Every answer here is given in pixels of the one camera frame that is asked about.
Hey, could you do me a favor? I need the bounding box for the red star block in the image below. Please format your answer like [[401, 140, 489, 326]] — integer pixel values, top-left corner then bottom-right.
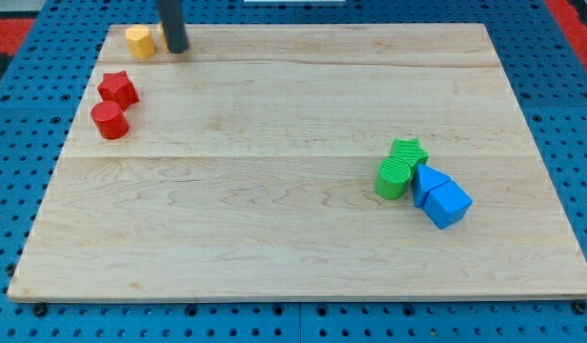
[[97, 71, 139, 111]]

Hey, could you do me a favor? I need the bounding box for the red cylinder block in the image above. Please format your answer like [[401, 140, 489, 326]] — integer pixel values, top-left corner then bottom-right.
[[91, 101, 130, 140]]

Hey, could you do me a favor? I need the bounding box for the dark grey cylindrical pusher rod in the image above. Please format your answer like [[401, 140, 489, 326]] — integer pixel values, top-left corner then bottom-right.
[[155, 0, 190, 53]]

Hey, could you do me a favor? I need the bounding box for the blue triangle block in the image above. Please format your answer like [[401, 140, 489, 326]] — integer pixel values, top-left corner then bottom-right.
[[411, 164, 452, 208]]

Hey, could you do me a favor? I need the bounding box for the blue cube block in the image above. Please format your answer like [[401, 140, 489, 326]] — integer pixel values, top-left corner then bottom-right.
[[422, 181, 473, 230]]

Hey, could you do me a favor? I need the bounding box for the light wooden board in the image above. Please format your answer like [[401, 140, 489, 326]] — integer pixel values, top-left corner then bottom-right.
[[8, 23, 587, 303]]

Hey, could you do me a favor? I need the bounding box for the yellow block behind rod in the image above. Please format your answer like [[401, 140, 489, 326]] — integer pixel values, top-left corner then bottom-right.
[[156, 22, 171, 53]]

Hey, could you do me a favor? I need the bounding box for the yellow hexagon block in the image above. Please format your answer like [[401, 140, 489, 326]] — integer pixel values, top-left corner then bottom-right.
[[125, 25, 155, 59]]

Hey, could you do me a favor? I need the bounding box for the green star block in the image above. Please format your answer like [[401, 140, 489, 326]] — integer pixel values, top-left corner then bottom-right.
[[390, 138, 429, 172]]

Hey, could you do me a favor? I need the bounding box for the green cylinder block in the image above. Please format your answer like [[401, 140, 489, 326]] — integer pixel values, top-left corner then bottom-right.
[[374, 157, 412, 200]]

